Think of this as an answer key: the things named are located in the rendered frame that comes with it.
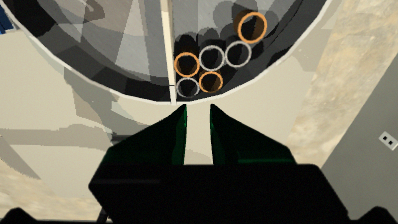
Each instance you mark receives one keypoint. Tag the dark grey metal bushing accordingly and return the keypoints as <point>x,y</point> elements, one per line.
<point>242,58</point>
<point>188,91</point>
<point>214,64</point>

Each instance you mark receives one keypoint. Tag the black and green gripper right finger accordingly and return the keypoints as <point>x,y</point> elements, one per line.
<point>233,142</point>

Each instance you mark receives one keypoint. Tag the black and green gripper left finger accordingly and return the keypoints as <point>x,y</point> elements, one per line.
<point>163,142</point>

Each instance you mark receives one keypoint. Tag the blue crate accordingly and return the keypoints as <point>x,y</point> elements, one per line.
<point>6,24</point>

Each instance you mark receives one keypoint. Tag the bronze bushing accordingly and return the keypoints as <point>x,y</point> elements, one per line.
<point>212,86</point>
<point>186,71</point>
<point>259,30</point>

